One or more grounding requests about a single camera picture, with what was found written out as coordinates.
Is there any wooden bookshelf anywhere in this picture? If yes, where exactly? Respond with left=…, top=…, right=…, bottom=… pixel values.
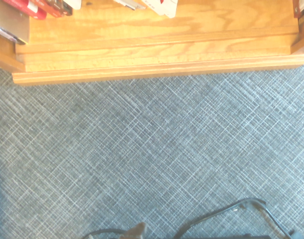
left=0, top=0, right=304, bottom=87

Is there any small brown object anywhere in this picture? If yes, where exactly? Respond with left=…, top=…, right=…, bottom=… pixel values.
left=126, top=222, right=147, bottom=239

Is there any white book red print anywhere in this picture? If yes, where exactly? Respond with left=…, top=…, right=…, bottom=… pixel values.
left=141, top=0, right=179, bottom=19

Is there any gray white thin book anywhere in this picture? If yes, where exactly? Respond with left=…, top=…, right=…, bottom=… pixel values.
left=112, top=0, right=147, bottom=11

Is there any white slim book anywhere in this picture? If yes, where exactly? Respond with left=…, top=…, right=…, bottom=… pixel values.
left=63, top=0, right=83, bottom=10

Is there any tan cover large book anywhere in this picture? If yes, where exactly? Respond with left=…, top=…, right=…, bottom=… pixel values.
left=0, top=0, right=31, bottom=46

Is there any thin black floor cable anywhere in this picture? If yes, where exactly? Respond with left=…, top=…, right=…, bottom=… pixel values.
left=81, top=228, right=129, bottom=239

